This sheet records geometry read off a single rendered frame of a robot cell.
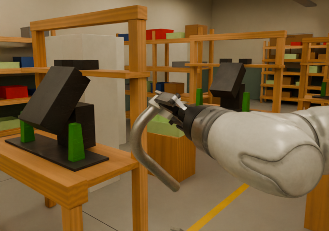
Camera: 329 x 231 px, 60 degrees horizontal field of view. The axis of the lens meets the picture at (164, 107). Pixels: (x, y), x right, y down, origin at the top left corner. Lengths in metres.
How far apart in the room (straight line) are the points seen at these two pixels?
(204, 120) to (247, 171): 0.13
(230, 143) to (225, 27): 11.89
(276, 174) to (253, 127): 0.07
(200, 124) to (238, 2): 11.72
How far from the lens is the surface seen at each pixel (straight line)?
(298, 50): 11.17
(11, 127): 6.32
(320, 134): 0.49
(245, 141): 0.40
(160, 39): 6.20
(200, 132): 0.49
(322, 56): 10.41
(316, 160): 0.41
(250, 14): 11.89
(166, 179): 0.80
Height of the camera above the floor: 1.64
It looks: 10 degrees down
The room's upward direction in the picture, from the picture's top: straight up
